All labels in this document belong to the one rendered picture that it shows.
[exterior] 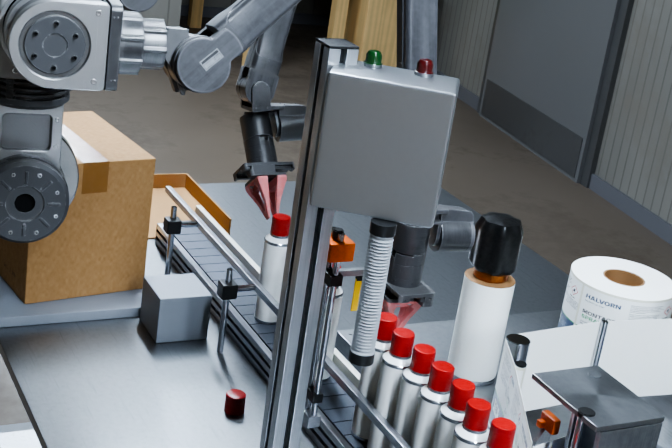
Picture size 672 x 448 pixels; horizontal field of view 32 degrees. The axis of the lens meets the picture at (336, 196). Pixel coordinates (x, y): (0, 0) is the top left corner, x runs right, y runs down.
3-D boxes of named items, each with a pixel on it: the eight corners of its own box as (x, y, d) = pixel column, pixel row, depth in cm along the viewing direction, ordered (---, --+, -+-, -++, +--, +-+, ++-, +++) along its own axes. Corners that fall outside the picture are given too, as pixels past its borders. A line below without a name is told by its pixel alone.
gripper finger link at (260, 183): (299, 211, 217) (290, 164, 220) (263, 213, 214) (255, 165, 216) (285, 223, 223) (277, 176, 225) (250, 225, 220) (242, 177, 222)
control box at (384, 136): (432, 229, 159) (457, 93, 152) (308, 206, 160) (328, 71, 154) (437, 205, 168) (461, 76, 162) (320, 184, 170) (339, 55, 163)
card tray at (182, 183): (229, 235, 268) (231, 218, 266) (118, 240, 256) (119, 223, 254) (185, 188, 292) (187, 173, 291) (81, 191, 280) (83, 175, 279)
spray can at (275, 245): (286, 324, 218) (301, 221, 211) (260, 326, 215) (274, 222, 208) (275, 311, 222) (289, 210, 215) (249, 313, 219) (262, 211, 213)
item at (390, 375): (405, 458, 180) (428, 338, 173) (375, 463, 177) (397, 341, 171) (389, 440, 184) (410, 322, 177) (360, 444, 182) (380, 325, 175)
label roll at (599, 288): (610, 317, 242) (626, 252, 237) (681, 363, 226) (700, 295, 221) (535, 328, 231) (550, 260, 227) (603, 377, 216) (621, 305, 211)
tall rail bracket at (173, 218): (196, 283, 241) (204, 208, 235) (161, 285, 237) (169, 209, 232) (190, 276, 243) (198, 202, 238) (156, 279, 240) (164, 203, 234)
